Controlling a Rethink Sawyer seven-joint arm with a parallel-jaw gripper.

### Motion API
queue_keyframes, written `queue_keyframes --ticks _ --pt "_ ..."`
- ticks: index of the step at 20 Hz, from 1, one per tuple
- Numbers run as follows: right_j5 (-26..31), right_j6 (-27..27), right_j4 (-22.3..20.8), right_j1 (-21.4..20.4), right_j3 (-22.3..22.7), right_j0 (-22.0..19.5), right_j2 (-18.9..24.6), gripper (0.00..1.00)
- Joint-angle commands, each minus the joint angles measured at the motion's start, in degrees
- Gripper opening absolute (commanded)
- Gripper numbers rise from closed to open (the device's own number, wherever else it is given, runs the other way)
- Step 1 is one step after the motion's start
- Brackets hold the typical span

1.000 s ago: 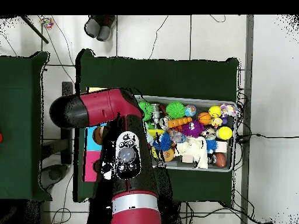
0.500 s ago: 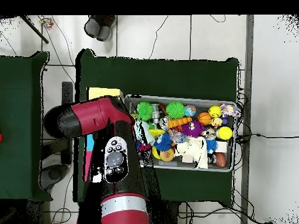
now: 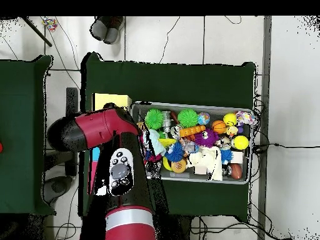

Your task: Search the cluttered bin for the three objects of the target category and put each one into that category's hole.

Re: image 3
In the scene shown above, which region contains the wooden box with three holes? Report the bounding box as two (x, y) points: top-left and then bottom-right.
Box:
(89, 93), (133, 196)

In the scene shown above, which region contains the mint green foam cloth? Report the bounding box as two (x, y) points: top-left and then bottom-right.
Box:
(146, 129), (167, 157)

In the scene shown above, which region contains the green spiky ball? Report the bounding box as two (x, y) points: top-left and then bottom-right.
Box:
(177, 108), (199, 129)
(144, 109), (165, 131)

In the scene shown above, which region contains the blue spiky ball with eyes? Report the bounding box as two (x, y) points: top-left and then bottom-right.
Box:
(165, 143), (186, 163)

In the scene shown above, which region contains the orange plastic toy block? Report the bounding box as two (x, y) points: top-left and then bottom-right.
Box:
(179, 124), (207, 139)

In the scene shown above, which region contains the purple furry monster toy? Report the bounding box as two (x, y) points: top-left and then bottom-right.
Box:
(194, 129), (220, 148)

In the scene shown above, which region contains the cream knitted cloth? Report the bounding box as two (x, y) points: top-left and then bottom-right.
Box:
(187, 146), (224, 182)

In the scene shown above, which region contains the dark green table cloth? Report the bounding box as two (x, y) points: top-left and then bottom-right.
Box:
(79, 52), (258, 221)
(0, 54), (53, 216)

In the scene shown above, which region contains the orange toy basketball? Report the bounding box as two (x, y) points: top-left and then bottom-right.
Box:
(212, 119), (228, 135)

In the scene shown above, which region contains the yellow ball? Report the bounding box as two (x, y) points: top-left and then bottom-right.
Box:
(232, 134), (250, 151)
(223, 112), (238, 126)

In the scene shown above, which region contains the person's foot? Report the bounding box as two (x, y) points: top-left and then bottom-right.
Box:
(89, 16), (110, 41)
(103, 16), (124, 44)

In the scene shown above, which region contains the grey round stand base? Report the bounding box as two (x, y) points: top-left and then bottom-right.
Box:
(42, 174), (76, 203)

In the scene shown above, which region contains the small colourful floor toy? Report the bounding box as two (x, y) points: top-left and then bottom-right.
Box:
(41, 17), (58, 32)

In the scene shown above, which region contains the thin black rod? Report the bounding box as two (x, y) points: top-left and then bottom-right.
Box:
(19, 16), (53, 47)

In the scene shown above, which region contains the wire mesh bin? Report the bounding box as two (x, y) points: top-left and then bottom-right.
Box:
(131, 102), (255, 186)

